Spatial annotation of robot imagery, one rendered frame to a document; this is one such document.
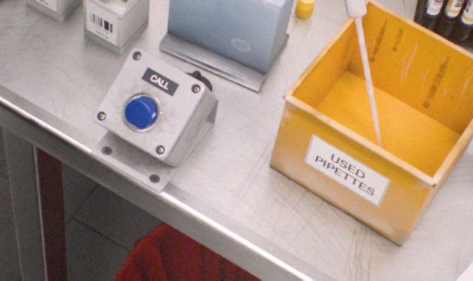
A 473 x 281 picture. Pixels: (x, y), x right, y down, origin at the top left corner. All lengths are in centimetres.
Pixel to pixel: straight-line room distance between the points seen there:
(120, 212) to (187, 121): 105
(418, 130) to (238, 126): 16
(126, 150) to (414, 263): 26
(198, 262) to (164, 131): 62
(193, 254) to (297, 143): 59
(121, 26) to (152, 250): 49
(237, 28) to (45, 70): 17
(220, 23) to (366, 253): 23
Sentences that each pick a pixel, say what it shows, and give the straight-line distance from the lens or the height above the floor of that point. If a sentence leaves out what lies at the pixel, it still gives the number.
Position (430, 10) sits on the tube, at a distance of 96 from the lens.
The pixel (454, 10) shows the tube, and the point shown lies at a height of 91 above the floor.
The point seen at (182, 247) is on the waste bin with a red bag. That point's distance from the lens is 137.
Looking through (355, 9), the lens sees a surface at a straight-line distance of 83.
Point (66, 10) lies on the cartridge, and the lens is 94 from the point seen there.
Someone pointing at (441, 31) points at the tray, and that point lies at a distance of 98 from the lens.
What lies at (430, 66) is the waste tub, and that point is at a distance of 87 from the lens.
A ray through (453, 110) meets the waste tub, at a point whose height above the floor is 91.
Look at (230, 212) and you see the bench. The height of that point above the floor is 88.
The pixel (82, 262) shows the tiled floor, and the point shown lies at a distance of 179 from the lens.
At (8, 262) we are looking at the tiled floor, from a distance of 180.
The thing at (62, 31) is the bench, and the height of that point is 87.
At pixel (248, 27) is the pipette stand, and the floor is 94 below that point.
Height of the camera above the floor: 158
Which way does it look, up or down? 55 degrees down
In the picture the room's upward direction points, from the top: 11 degrees clockwise
